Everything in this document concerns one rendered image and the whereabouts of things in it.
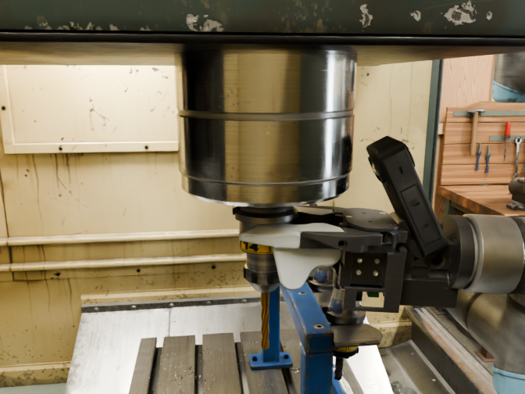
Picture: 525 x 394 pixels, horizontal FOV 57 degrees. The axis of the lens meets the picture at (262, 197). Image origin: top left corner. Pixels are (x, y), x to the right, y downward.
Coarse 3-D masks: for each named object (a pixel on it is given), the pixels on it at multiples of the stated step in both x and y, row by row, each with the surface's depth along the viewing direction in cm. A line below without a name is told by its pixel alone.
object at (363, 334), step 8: (336, 328) 67; (344, 328) 67; (352, 328) 67; (360, 328) 67; (368, 328) 67; (376, 328) 68; (336, 336) 65; (344, 336) 65; (352, 336) 65; (360, 336) 65; (368, 336) 65; (376, 336) 65; (336, 344) 64; (344, 344) 64; (352, 344) 64; (360, 344) 64; (368, 344) 64; (376, 344) 64
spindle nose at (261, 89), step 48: (192, 96) 38; (240, 96) 36; (288, 96) 36; (336, 96) 38; (192, 144) 39; (240, 144) 37; (288, 144) 37; (336, 144) 39; (192, 192) 41; (240, 192) 38; (288, 192) 38; (336, 192) 41
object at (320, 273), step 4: (316, 268) 81; (320, 268) 80; (324, 268) 80; (328, 268) 80; (332, 268) 80; (316, 272) 81; (320, 272) 80; (324, 272) 80; (328, 272) 80; (332, 272) 80; (316, 276) 81; (320, 276) 80; (324, 276) 80; (328, 276) 80; (332, 276) 80; (316, 280) 81; (320, 280) 80; (324, 280) 80; (328, 280) 80; (332, 280) 80; (328, 284) 80
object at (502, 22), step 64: (0, 0) 28; (64, 0) 29; (128, 0) 29; (192, 0) 30; (256, 0) 30; (320, 0) 31; (384, 0) 31; (448, 0) 32; (512, 0) 32; (0, 64) 67; (64, 64) 67; (128, 64) 67; (384, 64) 67
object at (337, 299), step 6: (336, 294) 70; (342, 294) 69; (330, 300) 71; (336, 300) 70; (342, 300) 69; (330, 306) 71; (336, 306) 70; (342, 306) 69; (336, 312) 70; (342, 312) 69; (348, 312) 69; (354, 312) 70
